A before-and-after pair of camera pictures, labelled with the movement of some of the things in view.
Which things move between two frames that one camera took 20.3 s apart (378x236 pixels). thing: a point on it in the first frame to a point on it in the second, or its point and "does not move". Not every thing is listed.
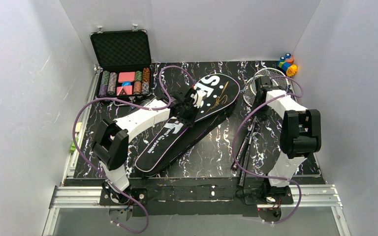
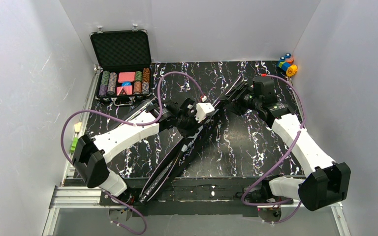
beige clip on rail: (78, 127) does not move
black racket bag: (176, 142) to (169, 171)
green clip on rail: (73, 146) does not move
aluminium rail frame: (62, 196) does not move
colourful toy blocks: (286, 63) does not move
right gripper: (259, 100) to (234, 99)
